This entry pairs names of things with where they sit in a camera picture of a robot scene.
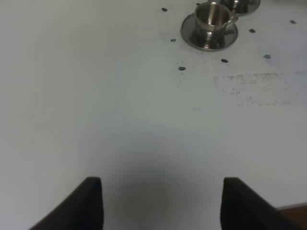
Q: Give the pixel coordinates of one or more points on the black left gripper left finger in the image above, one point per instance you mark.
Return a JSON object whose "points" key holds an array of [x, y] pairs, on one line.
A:
{"points": [[81, 210]]}

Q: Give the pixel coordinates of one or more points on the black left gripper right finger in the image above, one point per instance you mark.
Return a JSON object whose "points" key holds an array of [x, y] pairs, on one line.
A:
{"points": [[243, 209]]}

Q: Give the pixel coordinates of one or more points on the front stainless steel teacup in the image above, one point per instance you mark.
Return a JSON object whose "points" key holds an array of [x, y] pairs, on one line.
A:
{"points": [[213, 17]]}

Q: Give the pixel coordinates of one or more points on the stainless steel teacup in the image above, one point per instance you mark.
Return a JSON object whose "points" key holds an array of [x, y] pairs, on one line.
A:
{"points": [[232, 4], [213, 17]]}

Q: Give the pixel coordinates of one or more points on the rear stainless steel teacup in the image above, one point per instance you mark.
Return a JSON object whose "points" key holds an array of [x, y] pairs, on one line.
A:
{"points": [[232, 4]]}

